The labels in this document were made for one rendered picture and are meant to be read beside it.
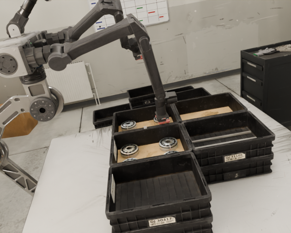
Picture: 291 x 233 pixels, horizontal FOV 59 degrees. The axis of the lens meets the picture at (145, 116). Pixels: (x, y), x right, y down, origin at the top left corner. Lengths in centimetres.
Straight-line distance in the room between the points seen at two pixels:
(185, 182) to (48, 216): 71
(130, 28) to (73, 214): 93
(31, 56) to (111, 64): 321
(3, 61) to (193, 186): 97
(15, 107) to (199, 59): 353
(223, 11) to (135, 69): 171
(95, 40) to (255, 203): 101
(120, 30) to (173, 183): 71
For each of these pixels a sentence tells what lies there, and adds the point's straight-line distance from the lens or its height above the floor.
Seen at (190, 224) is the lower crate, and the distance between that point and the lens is 109.
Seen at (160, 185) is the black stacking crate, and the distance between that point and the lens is 123.
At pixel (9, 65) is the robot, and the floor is 144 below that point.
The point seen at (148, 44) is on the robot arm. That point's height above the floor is 142.
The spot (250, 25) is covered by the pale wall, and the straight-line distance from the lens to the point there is 495.
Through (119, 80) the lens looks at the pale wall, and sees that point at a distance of 443.
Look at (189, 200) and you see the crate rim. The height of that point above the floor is 93.
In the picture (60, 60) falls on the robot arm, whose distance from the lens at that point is 118.
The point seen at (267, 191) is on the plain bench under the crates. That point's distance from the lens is 139.
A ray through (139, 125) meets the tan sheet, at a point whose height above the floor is 83.
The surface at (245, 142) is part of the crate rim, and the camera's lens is 130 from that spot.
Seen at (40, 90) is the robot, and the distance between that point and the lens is 153.
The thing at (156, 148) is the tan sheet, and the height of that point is 83.
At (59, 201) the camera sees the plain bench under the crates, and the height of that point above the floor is 70.
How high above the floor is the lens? 164
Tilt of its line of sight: 26 degrees down
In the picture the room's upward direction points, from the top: 10 degrees counter-clockwise
